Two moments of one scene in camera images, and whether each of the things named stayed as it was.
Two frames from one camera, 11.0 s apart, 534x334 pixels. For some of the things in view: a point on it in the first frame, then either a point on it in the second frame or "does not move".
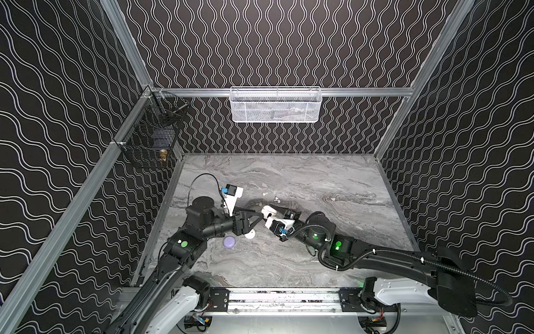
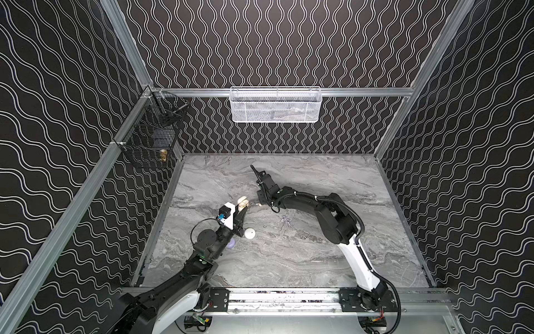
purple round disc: [229, 241] does not move
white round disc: [251, 234] does not move
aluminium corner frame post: [117, 22] does not move
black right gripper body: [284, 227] -> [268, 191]
